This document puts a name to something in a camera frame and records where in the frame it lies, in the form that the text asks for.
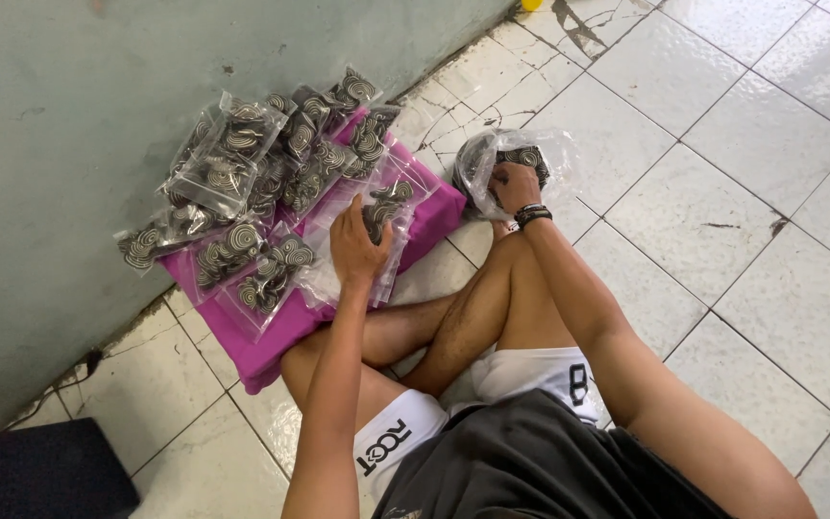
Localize person's left hand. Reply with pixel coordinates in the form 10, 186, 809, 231
329, 193, 396, 289

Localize person's right hand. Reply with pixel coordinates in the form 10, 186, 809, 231
487, 161, 544, 216

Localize clear zip bag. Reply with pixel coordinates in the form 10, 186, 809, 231
298, 153, 442, 309

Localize large plastic bag of cookies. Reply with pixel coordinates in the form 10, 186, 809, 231
451, 127, 579, 222

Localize black beaded wristbands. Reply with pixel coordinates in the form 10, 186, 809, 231
513, 202, 554, 231

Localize person's right leg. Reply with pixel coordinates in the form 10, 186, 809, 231
399, 219, 583, 399

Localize person's leg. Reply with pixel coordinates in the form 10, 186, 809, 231
399, 219, 583, 399
280, 291, 475, 435

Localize person's left leg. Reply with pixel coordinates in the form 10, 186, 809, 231
280, 291, 475, 435

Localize pile of packed cookie packets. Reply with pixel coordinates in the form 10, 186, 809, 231
114, 65, 403, 341

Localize magenta folded cloth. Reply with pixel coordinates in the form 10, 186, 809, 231
159, 108, 468, 396

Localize white shorts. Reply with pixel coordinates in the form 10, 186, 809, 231
353, 346, 600, 503

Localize dark grey shirt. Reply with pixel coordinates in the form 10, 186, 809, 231
371, 388, 739, 519

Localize dark blue mat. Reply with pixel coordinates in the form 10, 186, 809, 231
0, 417, 141, 519

